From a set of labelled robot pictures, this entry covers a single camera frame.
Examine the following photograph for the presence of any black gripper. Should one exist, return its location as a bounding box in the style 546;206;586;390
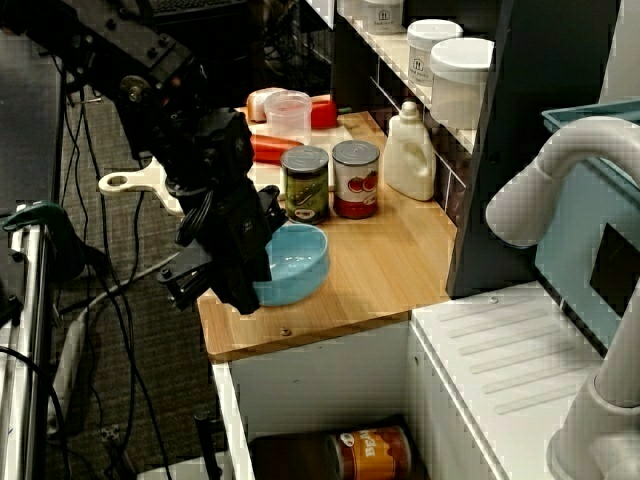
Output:
158;172;290;317

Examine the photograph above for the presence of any light wooden shelf board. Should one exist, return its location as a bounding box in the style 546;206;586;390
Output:
332;0;481;151

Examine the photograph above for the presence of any blue plastic bin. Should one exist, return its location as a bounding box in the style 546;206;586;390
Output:
534;98;640;351

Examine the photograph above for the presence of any orange toy sausage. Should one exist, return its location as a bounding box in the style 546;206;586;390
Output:
249;133;306;165

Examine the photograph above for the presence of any white toy sink unit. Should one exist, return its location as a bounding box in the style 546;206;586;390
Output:
212;279;640;480

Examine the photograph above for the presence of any dark grey shelf unit frame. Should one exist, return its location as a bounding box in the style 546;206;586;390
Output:
329;0;624;299

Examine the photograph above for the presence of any tomato print can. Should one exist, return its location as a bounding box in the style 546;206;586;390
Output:
331;139;381;220

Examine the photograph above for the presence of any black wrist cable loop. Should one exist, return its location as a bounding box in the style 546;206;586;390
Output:
174;192;216;246

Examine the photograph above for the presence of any white plastic bottle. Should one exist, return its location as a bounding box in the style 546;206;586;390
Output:
382;101;437;202

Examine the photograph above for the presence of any dark green tool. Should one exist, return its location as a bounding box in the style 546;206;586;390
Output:
1;199;86;281

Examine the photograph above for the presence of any light blue bowl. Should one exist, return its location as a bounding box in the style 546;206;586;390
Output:
251;223;332;308

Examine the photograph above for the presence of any orange beans can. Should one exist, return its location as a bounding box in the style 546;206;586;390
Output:
324;424;412;480

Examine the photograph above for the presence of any clear plastic cup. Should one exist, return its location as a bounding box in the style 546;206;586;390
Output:
263;89;313;145

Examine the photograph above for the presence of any white power strip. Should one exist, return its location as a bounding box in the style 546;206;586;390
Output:
47;304;91;436

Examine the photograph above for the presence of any green pea print can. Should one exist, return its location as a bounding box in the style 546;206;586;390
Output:
279;145;331;225

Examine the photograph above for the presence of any tall clear jar white lid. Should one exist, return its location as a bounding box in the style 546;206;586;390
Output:
429;36;496;129

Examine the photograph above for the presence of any small clear jar white lid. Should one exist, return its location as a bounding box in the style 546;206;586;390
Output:
406;18;465;96

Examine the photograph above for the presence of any salmon sushi toy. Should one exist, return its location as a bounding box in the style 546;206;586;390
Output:
245;86;289;123

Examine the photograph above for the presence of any aluminium frame rail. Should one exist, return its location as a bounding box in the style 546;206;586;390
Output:
0;199;51;480

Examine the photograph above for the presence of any grey toy faucet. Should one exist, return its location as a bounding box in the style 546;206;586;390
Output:
485;115;640;480

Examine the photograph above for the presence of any light wooden cutting board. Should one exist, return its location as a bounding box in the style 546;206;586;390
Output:
98;119;351;217

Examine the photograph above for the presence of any black stand post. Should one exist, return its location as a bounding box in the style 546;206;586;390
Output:
193;407;225;480

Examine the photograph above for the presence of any black wire cage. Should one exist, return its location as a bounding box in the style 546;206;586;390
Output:
259;0;335;99

